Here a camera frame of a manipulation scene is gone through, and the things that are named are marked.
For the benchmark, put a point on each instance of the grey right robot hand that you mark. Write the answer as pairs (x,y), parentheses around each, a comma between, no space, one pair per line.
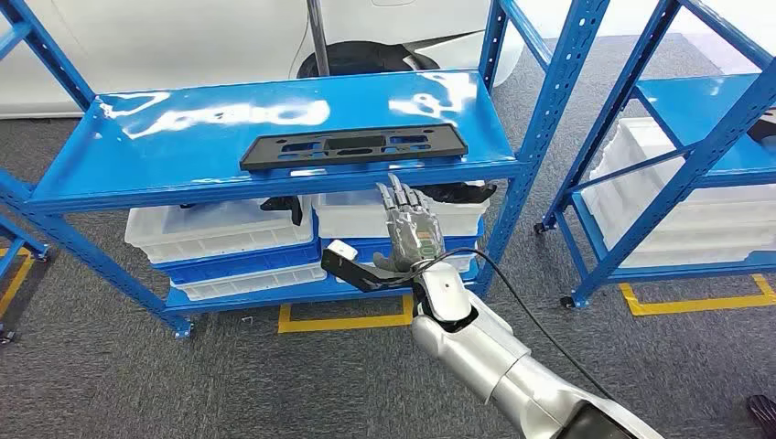
(415,233)

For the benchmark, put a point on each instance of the black plastic plate frame part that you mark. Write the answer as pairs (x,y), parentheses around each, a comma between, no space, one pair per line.
(267,156)

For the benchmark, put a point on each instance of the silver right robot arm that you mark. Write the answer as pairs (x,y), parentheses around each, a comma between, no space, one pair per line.
(497,357)

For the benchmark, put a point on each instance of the black plastic car part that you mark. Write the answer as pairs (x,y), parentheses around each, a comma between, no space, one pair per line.
(454,192)
(285,205)

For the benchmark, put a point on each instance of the blue metal shelf rack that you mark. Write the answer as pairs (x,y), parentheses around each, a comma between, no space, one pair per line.
(697,97)
(242,109)
(24,239)

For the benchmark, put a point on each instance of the grey metal pole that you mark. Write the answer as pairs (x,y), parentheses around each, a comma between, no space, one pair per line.
(318,36)

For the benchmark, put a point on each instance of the large white plastic crate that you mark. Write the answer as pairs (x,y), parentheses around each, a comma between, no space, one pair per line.
(715,224)

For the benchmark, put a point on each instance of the white car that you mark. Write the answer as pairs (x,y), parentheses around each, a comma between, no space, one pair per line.
(151,48)

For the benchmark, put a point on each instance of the dark ribbed robot foot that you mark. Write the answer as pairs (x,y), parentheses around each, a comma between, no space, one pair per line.
(764,415)

